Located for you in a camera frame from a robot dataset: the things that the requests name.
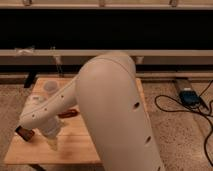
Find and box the wooden table board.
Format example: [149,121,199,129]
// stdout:
[3,77,149,166]

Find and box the blue power adapter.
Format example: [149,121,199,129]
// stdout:
[179,89,200,106]

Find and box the white sponge block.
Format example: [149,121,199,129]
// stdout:
[27,95,46,106]

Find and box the white window rail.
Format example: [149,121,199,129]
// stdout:
[0,49,213,65]

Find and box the brown sausage toy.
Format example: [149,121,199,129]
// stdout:
[58,109,79,118]

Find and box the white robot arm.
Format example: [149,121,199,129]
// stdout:
[19,51,165,171]

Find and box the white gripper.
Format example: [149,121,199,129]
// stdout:
[39,117,64,151]

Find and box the black cable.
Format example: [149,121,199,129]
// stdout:
[153,79,213,168]

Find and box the translucent plastic cup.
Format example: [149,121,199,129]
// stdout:
[43,80,59,96]

